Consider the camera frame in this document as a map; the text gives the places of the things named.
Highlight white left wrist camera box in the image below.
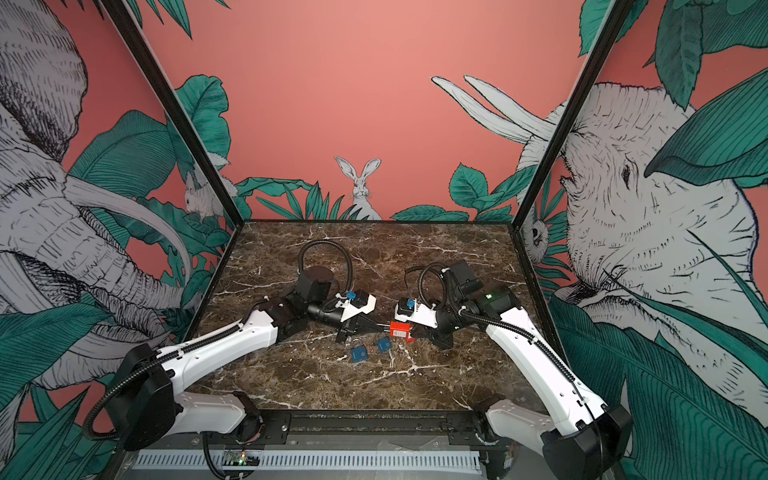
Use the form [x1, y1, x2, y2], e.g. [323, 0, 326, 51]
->
[335, 290, 376, 322]

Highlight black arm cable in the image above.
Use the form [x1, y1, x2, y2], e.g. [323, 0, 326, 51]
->
[404, 262, 457, 307]
[298, 239, 355, 295]

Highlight black enclosure corner post right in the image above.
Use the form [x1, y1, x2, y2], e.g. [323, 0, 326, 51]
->
[512, 0, 634, 232]

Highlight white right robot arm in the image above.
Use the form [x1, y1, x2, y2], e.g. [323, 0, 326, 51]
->
[412, 261, 633, 479]

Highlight black enclosure corner post left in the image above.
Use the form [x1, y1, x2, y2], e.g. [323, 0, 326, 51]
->
[101, 0, 245, 229]

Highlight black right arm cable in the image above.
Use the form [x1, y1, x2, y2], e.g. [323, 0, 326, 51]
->
[404, 262, 457, 307]

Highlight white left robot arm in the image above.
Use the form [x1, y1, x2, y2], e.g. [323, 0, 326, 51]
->
[106, 267, 382, 451]

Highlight red padlock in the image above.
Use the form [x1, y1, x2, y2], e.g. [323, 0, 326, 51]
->
[389, 321, 415, 343]

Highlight blue padlock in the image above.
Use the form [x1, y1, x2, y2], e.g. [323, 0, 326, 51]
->
[350, 345, 369, 363]
[376, 337, 392, 353]

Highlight black enclosure corner post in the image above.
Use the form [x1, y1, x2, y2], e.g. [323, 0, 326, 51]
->
[512, 0, 634, 232]
[101, 0, 245, 229]

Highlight white slotted cable duct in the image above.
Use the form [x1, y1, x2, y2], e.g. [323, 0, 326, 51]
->
[133, 449, 483, 474]

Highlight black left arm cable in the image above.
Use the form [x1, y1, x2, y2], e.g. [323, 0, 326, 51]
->
[298, 239, 355, 295]

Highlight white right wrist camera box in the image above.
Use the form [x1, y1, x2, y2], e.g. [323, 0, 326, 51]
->
[394, 298, 438, 329]

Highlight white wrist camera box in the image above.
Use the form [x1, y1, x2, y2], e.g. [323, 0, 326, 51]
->
[335, 290, 376, 322]
[394, 298, 438, 329]

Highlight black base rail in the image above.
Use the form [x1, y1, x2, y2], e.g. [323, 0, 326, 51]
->
[107, 401, 565, 451]

